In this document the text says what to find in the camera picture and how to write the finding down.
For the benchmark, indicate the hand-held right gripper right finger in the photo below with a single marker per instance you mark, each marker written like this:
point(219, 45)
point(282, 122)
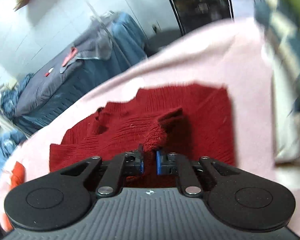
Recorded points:
point(160, 163)

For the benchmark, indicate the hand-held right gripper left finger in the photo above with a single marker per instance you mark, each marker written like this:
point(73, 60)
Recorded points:
point(140, 165)

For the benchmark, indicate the red knit sweater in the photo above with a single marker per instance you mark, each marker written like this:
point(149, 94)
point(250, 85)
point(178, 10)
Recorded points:
point(195, 120)

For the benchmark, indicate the dark blue clothes pile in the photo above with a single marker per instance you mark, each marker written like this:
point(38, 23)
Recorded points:
point(12, 97)

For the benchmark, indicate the pink printed blanket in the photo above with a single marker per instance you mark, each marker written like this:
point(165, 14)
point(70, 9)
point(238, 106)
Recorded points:
point(190, 60)

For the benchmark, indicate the grey garment pile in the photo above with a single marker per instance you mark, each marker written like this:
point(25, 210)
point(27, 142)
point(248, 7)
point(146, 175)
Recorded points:
point(65, 87)

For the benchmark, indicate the orange cloth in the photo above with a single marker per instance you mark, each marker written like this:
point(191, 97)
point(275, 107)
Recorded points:
point(17, 175)

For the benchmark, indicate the blue hanging cloth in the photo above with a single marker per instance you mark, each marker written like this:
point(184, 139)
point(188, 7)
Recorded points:
point(127, 37)

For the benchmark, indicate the small red cloth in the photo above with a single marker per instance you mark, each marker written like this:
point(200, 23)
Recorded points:
point(69, 57)

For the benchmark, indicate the small red white object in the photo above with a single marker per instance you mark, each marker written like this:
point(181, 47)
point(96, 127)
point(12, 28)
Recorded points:
point(49, 72)

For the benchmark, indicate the metal pole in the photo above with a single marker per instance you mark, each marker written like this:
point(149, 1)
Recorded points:
point(107, 33)

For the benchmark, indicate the pale cloth bundle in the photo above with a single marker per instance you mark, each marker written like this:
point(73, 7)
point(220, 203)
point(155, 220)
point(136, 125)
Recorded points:
point(285, 110)

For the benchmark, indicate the light blue cloth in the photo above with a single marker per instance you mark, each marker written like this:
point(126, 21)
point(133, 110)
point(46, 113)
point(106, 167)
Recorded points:
point(0, 160)

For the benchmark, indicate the black metal rack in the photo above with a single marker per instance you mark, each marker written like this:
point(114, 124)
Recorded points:
point(197, 5)

